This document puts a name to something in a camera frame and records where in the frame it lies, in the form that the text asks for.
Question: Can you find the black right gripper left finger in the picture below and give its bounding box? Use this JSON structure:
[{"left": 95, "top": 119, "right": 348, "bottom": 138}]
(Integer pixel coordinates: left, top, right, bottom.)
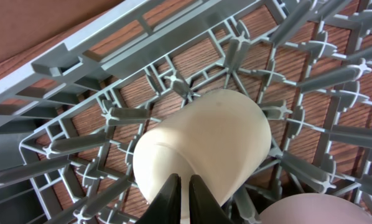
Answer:
[{"left": 135, "top": 174, "right": 182, "bottom": 224}]

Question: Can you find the grey dishwasher rack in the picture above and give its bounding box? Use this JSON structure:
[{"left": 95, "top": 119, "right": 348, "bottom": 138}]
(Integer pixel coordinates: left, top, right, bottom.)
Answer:
[{"left": 0, "top": 1, "right": 372, "bottom": 223}]

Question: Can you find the small pink bowl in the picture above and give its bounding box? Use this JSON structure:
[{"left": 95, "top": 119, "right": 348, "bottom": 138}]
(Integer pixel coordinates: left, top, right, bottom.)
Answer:
[{"left": 259, "top": 193, "right": 372, "bottom": 224}]

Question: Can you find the cream cup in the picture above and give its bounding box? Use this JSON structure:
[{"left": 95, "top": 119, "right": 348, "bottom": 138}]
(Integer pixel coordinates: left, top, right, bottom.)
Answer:
[{"left": 133, "top": 89, "right": 272, "bottom": 223}]

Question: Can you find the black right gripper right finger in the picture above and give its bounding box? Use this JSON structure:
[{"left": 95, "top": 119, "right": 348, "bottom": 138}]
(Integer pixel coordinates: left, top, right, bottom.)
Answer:
[{"left": 189, "top": 174, "right": 233, "bottom": 224}]

